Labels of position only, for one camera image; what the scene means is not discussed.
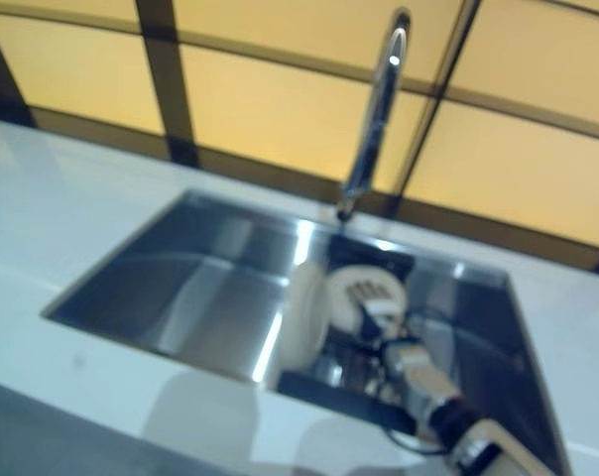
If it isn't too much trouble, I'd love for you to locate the cream plate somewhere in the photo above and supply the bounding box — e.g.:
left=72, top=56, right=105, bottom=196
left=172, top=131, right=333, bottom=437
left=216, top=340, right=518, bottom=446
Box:
left=279, top=262, right=331, bottom=372
left=326, top=265, right=409, bottom=332

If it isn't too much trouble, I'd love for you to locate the black dish drying rack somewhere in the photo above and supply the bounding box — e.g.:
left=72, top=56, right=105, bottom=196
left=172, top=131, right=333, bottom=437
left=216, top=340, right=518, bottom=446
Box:
left=278, top=235, right=416, bottom=436

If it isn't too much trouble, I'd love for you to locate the chrome gooseneck faucet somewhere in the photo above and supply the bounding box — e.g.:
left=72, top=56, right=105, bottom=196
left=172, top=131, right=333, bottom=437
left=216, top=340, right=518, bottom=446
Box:
left=336, top=7, right=414, bottom=225

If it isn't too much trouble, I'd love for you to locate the dark lattice wall frame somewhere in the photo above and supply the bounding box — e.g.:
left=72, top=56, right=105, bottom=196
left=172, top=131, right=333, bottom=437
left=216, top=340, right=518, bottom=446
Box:
left=0, top=0, right=599, bottom=279

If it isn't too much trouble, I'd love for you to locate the stainless steel sink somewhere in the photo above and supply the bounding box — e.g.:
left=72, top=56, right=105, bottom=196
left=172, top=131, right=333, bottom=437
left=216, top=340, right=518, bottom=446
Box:
left=41, top=186, right=574, bottom=476

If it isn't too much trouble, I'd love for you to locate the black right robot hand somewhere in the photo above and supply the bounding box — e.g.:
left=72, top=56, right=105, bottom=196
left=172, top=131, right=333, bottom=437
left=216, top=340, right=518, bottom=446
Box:
left=346, top=280, right=416, bottom=344

